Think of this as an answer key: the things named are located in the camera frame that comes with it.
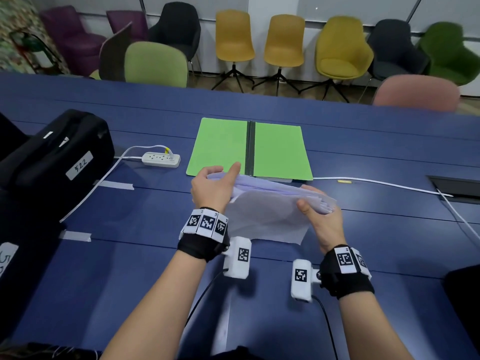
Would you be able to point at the person's right hand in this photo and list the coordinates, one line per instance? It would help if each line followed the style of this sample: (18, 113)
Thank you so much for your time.
(330, 228)

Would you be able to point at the person's left hand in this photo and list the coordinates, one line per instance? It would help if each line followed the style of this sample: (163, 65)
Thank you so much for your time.
(210, 189)

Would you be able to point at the person's right thumb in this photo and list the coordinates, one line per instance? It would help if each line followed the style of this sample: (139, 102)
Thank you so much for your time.
(304, 209)

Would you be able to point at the person's left thumb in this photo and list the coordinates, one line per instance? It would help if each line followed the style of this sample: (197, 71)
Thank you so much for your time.
(230, 175)

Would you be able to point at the stack of white paper sheets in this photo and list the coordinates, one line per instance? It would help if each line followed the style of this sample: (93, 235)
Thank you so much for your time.
(270, 217)

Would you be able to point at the person's left forearm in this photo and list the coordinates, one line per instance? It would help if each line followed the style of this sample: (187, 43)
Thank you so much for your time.
(157, 311)

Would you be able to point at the person's right forearm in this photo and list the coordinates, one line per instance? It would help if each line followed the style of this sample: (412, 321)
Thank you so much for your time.
(369, 326)

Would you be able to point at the open green folder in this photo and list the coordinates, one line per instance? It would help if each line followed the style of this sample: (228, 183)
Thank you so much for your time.
(221, 146)

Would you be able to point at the yellow white plug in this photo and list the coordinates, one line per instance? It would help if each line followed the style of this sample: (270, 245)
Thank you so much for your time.
(168, 151)

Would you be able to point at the white power strip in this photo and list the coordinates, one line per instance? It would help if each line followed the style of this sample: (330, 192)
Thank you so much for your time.
(161, 159)

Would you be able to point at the grey tape strip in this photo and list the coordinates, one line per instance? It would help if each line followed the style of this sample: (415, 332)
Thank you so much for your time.
(75, 236)
(116, 185)

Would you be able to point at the light green chair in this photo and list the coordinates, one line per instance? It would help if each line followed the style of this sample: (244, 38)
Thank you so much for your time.
(155, 65)

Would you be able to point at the yellow plastic chair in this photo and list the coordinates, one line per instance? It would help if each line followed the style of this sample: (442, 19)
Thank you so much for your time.
(234, 37)
(284, 41)

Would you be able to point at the black upholstered chair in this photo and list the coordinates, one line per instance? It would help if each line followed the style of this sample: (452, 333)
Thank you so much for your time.
(176, 29)

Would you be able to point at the pink chair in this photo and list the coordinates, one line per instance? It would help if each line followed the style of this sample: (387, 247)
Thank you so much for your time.
(416, 92)

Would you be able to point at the mustard upholstered chair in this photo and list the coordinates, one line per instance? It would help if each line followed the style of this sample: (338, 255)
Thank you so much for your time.
(343, 48)

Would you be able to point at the dark brown chair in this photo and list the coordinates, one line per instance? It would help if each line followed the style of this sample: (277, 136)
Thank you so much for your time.
(114, 56)

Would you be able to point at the black case with white label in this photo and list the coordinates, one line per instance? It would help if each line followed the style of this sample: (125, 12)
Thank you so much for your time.
(18, 273)
(56, 153)

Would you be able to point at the purple upholstered chair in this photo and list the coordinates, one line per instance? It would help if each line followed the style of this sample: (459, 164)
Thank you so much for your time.
(129, 24)
(75, 41)

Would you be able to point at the dark grey upholstered chair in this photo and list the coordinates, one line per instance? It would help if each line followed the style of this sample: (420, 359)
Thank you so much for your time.
(395, 48)

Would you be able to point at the black chair back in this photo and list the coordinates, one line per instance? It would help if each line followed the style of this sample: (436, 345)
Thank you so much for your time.
(465, 303)

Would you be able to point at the dark green upholstered chair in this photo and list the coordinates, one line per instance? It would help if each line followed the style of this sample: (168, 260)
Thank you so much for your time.
(450, 52)

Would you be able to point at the person's dark clothing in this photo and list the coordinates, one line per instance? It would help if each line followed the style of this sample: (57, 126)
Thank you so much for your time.
(45, 352)

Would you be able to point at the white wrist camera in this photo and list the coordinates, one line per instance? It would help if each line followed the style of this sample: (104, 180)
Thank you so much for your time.
(238, 258)
(302, 279)

